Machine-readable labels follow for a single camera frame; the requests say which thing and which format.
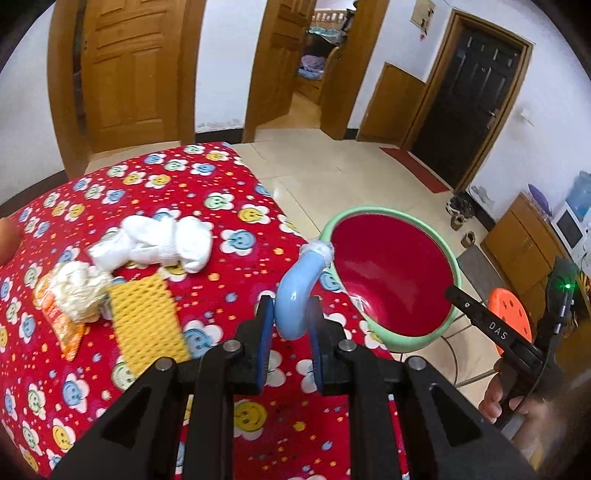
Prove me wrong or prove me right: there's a light blue curved tube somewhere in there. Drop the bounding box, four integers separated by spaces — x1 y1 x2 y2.
276 237 335 341

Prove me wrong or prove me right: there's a red flower print tablecloth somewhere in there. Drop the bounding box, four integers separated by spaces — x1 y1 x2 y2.
0 142 407 480

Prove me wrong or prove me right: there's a blue water bottle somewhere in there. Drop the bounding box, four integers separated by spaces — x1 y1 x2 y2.
566 171 591 219

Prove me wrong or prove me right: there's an open wooden panel door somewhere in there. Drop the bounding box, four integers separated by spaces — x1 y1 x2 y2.
244 0 320 143

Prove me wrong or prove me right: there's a beige wall box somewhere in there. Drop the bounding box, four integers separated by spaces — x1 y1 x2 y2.
410 0 438 29

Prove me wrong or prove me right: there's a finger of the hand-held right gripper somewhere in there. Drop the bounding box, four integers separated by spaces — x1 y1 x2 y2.
444 285 536 347

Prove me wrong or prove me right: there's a red basin with green rim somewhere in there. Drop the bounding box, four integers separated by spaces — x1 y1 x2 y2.
318 207 463 352

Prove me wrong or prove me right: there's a dark entrance door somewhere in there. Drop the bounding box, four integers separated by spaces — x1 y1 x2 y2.
401 8 534 191

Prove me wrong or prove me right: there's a wooden cabinet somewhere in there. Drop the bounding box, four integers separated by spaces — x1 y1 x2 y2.
481 193 575 326

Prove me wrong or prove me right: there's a closed wooden panel door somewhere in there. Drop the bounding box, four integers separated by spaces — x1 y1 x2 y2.
46 0 206 181

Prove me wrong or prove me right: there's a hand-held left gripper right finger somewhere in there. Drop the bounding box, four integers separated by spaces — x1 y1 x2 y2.
307 296 539 480

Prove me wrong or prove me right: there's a grey floor mat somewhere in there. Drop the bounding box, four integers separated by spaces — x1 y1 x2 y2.
456 244 514 298

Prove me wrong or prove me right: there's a red apple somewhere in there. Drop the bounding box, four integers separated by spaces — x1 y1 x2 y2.
0 217 23 267

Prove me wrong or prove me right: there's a white sock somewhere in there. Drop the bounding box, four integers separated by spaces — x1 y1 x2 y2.
174 218 214 274
88 216 178 270

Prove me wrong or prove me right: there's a wooden wall panel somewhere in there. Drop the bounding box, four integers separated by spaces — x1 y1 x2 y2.
356 62 426 149

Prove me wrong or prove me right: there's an orange snack packet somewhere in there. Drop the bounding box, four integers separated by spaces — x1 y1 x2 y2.
32 272 87 362

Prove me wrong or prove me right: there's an orange plastic stool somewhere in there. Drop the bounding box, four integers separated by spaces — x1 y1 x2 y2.
402 287 542 391

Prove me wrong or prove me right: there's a wooden bed with bedding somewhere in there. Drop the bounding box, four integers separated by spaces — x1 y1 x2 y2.
294 0 345 104

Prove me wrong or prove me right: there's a person's right hand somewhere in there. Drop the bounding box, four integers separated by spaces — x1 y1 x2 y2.
479 359 571 462

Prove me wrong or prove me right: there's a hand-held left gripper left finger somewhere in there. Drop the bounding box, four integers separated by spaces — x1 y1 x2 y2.
51 295 275 480

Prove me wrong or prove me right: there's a red doormat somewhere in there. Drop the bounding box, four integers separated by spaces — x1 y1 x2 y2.
379 147 452 195

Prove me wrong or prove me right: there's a white microwave oven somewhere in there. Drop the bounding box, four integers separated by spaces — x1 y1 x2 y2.
551 202 588 256

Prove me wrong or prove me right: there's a white paper ball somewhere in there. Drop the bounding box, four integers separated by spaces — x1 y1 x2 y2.
50 261 113 324

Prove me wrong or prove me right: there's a yellow foam fruit net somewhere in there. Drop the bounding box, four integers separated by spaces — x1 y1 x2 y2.
110 274 191 376

